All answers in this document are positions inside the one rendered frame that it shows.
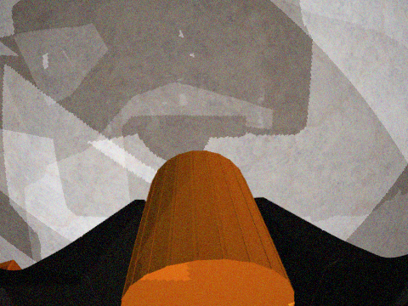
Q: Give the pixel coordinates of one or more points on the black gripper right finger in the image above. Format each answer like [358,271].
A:
[325,271]

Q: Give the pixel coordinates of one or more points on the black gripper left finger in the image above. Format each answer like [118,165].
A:
[88,272]

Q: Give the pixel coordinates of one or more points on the orange knob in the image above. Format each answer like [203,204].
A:
[203,242]

